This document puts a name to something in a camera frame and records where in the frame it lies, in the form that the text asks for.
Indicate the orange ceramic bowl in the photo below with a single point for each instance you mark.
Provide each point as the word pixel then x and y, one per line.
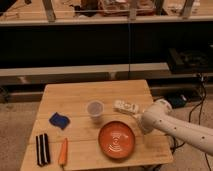
pixel 116 140

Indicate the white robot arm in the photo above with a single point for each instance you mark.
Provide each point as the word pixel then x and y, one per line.
pixel 156 116

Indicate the white rectangular packet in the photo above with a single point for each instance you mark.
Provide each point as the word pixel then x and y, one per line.
pixel 126 107

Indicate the clear plastic cup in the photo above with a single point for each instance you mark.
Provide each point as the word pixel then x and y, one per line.
pixel 95 109

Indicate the wooden table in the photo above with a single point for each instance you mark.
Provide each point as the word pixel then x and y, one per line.
pixel 76 112

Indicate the blue sponge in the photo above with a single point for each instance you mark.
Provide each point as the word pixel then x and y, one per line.
pixel 60 121

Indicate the long wooden shelf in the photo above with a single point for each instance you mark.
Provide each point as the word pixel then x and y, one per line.
pixel 41 75

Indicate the black box on shelf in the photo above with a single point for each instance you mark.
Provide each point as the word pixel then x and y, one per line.
pixel 190 61

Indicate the orange carrot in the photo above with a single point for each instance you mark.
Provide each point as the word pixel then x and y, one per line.
pixel 63 153

